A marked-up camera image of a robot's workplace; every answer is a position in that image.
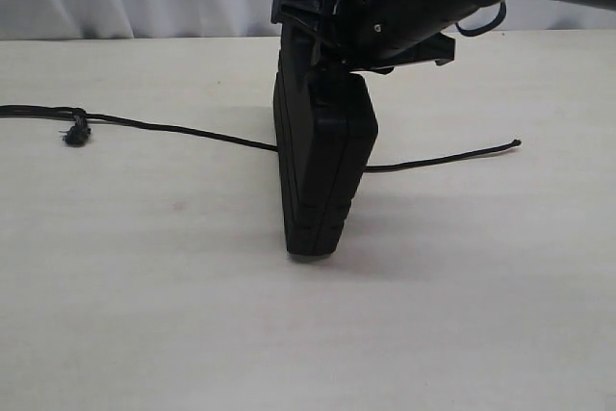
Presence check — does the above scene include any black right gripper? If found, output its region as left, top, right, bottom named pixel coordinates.
left=270, top=0, right=457, bottom=73

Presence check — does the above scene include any black cord with knot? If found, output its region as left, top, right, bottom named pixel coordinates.
left=0, top=103, right=523, bottom=175

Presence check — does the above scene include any black plastic case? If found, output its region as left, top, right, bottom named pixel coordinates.
left=273, top=26, right=378, bottom=263

